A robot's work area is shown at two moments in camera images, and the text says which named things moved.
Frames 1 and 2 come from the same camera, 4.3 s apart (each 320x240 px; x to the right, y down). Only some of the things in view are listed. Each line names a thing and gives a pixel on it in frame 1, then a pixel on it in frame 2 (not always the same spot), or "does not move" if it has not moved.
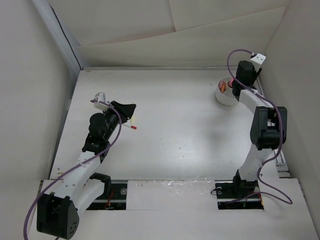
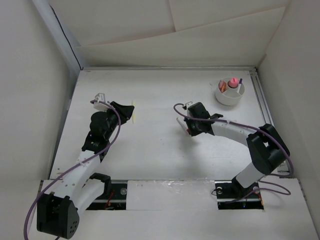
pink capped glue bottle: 230,82 does not move
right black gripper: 255,74 → 192,132
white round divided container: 227,97 does not move
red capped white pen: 129,126 → 182,124
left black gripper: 126,110 does not move
